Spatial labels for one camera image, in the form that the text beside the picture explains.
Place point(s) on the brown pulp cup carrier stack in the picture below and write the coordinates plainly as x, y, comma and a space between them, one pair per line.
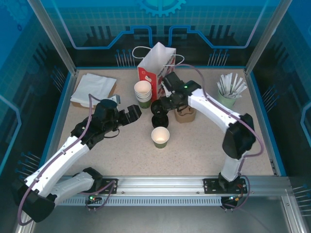
184, 119

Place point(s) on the aluminium frame post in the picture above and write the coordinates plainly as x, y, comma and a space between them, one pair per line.
54, 36
267, 36

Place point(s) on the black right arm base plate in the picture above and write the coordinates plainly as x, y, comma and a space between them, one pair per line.
211, 185

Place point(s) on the white red paper gift bag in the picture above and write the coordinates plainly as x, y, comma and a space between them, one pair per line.
160, 55

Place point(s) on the right green lit connector board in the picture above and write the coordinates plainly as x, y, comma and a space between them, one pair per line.
233, 198

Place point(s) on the left aluminium frame post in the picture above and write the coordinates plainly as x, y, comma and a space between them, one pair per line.
54, 36

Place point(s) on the left green lit connector board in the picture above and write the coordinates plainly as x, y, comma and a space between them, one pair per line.
91, 198

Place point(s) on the stack of black cup lids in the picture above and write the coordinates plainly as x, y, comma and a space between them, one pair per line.
159, 121

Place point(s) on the stack of white napkins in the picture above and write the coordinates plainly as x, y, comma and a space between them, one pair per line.
94, 85

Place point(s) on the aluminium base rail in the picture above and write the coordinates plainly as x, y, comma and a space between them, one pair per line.
158, 184

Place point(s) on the green lit connector board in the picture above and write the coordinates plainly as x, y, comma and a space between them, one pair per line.
91, 198
233, 198

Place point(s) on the right aluminium frame post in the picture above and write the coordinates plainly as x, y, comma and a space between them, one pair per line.
267, 36

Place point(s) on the stack of green paper cups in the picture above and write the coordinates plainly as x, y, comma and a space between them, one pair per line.
143, 103

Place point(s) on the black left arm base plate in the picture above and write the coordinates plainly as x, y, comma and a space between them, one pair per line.
105, 182

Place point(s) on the bundle of white wrapped straws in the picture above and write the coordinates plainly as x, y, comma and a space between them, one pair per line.
230, 85

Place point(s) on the single green paper cup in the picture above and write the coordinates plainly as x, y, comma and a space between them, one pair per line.
160, 143

